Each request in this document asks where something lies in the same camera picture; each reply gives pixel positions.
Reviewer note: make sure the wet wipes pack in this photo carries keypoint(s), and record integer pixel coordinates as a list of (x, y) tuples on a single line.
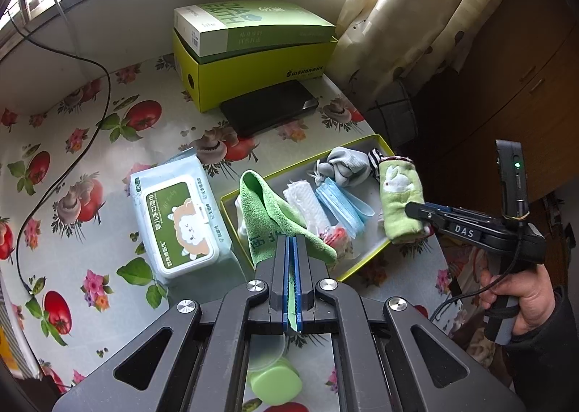
[(181, 222)]

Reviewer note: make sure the green white carton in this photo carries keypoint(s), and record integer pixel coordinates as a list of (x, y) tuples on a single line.
[(271, 23)]

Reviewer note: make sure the black power bank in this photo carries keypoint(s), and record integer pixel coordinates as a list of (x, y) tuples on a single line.
[(267, 109)]

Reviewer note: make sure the floral plastic tablecloth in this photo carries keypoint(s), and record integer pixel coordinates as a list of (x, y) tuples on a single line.
[(149, 140)]

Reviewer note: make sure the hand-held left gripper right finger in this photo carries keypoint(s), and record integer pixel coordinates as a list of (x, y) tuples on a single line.
[(298, 280)]

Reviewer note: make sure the black white striped sock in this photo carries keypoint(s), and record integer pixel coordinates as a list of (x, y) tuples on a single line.
[(374, 161)]

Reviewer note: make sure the blue face mask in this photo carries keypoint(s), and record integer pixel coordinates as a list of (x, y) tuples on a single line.
[(343, 208)]

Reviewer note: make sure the cream spotted curtain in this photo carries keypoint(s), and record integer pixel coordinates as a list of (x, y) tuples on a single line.
[(407, 9)]

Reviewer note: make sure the green rounded square case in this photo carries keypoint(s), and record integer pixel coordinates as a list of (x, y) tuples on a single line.
[(276, 382)]

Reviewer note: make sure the white gauze roll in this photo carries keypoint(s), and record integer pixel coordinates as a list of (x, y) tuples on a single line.
[(303, 204)]

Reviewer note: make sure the red printed plastic bag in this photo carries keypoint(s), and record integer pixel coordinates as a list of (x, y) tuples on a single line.
[(337, 238)]

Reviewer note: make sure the yellow-green box lid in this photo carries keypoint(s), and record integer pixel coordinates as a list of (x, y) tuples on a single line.
[(362, 253)]

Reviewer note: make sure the green rabbit towel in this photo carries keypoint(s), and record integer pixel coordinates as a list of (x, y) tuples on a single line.
[(398, 194)]

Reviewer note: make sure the yellow-green shoe box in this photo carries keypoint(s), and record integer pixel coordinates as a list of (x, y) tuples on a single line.
[(253, 81)]

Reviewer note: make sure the person's right forearm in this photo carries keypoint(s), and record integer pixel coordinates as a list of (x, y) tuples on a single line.
[(552, 362)]

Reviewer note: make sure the brown wooden cabinet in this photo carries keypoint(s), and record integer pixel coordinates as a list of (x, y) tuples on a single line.
[(520, 77)]

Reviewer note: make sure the green microfibre cloth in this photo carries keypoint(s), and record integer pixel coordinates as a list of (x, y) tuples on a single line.
[(271, 217)]

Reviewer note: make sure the white knit glove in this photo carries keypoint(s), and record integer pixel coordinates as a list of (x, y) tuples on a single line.
[(348, 165)]

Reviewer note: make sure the person's right hand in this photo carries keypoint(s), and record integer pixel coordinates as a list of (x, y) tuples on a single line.
[(538, 299)]

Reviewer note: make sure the striped printed tray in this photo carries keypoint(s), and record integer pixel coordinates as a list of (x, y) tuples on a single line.
[(11, 348)]

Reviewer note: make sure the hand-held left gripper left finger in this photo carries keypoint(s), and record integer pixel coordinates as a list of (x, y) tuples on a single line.
[(286, 280)]

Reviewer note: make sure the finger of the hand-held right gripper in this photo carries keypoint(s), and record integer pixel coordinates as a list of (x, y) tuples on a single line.
[(445, 211), (425, 212)]

